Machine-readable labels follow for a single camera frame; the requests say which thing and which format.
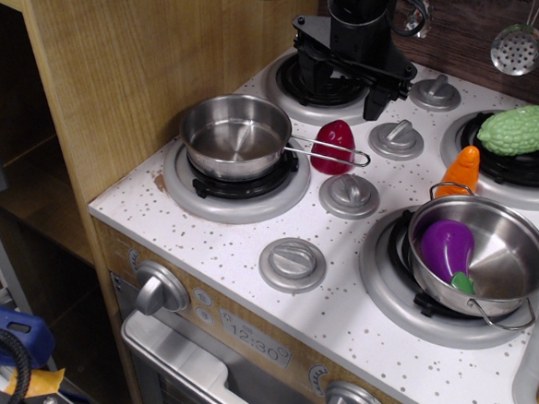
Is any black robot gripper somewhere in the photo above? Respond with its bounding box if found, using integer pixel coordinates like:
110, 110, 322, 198
293, 0, 416, 122

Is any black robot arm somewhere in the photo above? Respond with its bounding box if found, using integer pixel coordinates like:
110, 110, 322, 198
293, 0, 428, 121

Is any grey stove knob upper middle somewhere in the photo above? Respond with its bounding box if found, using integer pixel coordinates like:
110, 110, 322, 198
368, 120, 425, 161

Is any grey stove knob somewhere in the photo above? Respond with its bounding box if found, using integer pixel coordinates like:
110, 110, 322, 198
409, 75, 461, 113
368, 120, 425, 161
318, 174, 380, 220
258, 237, 327, 294

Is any grey stove knob back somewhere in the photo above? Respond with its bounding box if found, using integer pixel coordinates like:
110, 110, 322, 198
409, 75, 461, 113

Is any grey stove knob lower middle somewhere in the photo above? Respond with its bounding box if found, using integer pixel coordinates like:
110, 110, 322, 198
318, 174, 380, 220

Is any front left stove burner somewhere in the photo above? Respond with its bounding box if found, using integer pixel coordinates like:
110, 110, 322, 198
162, 139, 310, 225

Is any grey stove knob front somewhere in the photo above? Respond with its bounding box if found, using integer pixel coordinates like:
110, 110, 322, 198
258, 237, 327, 294

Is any front right stove burner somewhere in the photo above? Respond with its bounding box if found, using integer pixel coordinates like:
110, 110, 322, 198
359, 207, 539, 351

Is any back right stove burner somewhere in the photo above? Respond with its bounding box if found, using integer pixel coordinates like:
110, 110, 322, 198
439, 110, 539, 211

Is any hanging silver utensil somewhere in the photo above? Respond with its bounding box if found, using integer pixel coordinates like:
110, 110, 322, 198
405, 0, 433, 39

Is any orange toy carrot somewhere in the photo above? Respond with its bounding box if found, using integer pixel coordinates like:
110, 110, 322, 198
435, 146, 481, 198

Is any hanging silver skimmer ladle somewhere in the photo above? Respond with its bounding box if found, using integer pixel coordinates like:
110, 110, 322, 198
490, 0, 539, 77

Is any green toy bitter gourd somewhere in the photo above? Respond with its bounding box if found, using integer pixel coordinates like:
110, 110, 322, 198
477, 105, 539, 157

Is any purple toy eggplant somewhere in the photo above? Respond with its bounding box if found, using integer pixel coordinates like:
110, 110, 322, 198
420, 220, 475, 295

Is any wooden side cabinet shelf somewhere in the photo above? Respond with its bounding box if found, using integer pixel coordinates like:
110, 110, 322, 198
0, 0, 318, 404

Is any grey oven dial left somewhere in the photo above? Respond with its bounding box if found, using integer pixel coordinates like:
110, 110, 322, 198
136, 260, 190, 315

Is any blue clamp tool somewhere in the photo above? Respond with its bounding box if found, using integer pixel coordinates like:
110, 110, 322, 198
0, 307, 55, 369

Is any yellow tape piece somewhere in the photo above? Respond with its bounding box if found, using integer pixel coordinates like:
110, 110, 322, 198
26, 368, 66, 398

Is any steel saucepan with wire handle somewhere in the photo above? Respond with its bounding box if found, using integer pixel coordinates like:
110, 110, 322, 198
179, 94, 371, 182

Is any steel two-handled pot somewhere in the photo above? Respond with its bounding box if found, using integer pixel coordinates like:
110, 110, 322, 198
407, 194, 539, 318

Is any silver oven door handle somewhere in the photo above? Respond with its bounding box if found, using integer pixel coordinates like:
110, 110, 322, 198
122, 311, 249, 404

